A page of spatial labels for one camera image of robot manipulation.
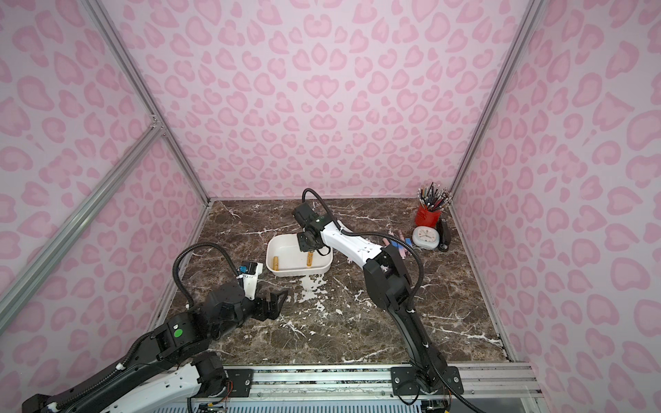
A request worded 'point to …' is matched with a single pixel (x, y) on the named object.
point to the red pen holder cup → (423, 217)
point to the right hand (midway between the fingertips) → (310, 243)
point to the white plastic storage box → (293, 261)
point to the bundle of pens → (432, 196)
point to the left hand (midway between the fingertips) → (277, 289)
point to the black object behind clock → (444, 235)
